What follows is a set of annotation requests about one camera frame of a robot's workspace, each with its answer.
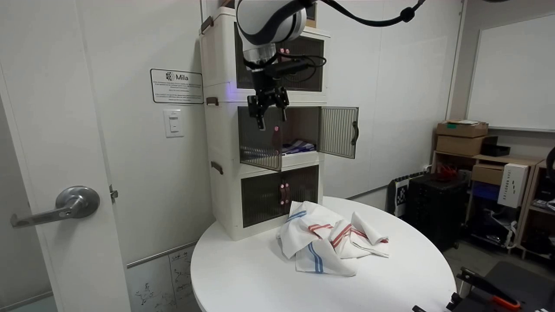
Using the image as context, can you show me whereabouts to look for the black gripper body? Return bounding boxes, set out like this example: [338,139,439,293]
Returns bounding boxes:
[246,59,290,113]

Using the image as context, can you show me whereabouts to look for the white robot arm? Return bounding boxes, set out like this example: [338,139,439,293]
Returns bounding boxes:
[236,0,312,128]

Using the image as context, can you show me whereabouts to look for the blue items inside shelf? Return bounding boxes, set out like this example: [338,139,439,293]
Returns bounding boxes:
[283,140,316,154]

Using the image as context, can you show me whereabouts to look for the white stacked shelf cabinet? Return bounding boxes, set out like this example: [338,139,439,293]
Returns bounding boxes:
[199,7,359,239]

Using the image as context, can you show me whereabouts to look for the cardboard box on shelf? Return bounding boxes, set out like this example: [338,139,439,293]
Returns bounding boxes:
[435,121,489,156]

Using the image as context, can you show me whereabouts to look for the white room door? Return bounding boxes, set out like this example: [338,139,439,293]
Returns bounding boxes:
[0,0,130,312]

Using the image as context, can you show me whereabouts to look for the wooden storage shelf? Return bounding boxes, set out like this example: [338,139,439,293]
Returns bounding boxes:
[433,153,541,251]

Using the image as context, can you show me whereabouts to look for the white red-striped cloth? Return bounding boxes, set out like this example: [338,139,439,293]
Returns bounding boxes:
[290,201,388,274]

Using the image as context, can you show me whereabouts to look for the white blue-striped cloth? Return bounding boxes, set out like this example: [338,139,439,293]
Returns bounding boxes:
[277,206,355,277]

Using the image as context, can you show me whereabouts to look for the black crate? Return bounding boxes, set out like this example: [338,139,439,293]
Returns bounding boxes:
[402,175,466,251]

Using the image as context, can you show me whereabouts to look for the white product box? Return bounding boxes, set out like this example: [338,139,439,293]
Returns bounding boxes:
[498,163,529,208]

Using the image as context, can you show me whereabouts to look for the white light switch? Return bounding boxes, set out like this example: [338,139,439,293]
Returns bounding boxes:
[163,109,182,139]

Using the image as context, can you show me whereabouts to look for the wall sign plaque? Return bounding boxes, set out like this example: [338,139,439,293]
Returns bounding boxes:
[149,68,203,104]

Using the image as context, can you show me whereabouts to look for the black cable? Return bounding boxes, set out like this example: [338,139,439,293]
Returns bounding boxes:
[319,0,428,29]

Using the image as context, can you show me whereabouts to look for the silver door lever handle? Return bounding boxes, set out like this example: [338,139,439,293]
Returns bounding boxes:
[10,185,100,229]

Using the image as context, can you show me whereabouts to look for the whiteboard on wall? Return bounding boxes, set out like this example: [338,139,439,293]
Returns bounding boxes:
[468,16,555,132]

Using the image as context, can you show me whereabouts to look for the red-handled tool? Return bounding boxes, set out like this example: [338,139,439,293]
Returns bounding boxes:
[451,269,522,312]

